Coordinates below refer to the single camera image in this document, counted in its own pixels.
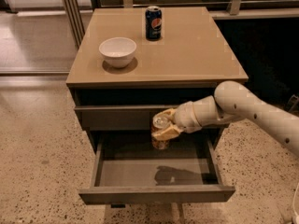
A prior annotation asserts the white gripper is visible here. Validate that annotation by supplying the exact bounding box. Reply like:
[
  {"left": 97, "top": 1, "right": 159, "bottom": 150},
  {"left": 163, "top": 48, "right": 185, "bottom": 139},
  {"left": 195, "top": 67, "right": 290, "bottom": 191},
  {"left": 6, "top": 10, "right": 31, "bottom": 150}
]
[{"left": 151, "top": 102, "right": 202, "bottom": 141}]

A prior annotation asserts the orange soda can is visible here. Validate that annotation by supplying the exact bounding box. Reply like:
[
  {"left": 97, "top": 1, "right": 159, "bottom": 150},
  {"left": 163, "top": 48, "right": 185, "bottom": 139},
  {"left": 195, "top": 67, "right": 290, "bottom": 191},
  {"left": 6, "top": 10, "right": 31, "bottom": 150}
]
[{"left": 150, "top": 115, "right": 169, "bottom": 149}]

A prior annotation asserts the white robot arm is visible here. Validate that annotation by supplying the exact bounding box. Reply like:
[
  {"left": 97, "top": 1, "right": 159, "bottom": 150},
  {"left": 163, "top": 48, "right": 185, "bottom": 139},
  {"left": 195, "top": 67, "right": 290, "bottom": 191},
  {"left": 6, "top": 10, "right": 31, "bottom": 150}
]
[{"left": 151, "top": 81, "right": 299, "bottom": 156}]

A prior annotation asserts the open middle drawer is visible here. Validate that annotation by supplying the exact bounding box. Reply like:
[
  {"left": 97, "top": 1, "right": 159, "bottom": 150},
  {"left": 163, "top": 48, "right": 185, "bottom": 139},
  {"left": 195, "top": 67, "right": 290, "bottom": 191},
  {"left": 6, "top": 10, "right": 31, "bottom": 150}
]
[{"left": 79, "top": 132, "right": 235, "bottom": 205}]

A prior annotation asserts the grey drawer cabinet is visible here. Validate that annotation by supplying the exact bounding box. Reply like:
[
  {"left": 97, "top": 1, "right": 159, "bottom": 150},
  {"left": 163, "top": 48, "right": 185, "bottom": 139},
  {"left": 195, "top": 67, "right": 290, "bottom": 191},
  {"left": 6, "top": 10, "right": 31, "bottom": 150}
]
[{"left": 65, "top": 7, "right": 249, "bottom": 217}]

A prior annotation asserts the closed top drawer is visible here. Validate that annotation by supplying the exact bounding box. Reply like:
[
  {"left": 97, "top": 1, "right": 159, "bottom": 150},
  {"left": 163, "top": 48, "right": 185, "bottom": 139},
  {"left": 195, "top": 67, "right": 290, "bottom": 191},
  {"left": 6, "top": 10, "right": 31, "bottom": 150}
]
[{"left": 75, "top": 105, "right": 177, "bottom": 131}]

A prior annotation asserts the blue Pepsi can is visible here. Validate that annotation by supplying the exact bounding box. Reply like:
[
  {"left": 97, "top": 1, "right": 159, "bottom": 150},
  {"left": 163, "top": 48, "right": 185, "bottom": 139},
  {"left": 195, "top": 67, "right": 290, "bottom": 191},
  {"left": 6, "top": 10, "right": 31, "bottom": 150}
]
[{"left": 145, "top": 6, "right": 162, "bottom": 41}]

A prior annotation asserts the white ceramic bowl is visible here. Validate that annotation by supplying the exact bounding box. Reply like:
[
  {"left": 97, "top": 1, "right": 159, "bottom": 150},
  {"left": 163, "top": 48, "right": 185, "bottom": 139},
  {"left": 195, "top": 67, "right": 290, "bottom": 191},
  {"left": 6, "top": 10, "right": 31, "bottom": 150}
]
[{"left": 99, "top": 37, "right": 136, "bottom": 68}]

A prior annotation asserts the small dark floor object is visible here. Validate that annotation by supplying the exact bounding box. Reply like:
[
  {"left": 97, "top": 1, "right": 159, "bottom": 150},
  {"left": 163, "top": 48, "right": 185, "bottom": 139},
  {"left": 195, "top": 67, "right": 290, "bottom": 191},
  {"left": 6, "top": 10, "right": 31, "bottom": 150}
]
[{"left": 286, "top": 94, "right": 299, "bottom": 112}]

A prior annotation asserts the white cable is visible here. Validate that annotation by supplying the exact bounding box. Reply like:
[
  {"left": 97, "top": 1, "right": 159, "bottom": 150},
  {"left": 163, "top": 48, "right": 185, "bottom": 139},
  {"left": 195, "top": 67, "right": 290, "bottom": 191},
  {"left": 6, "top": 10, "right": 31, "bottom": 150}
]
[{"left": 291, "top": 184, "right": 299, "bottom": 224}]

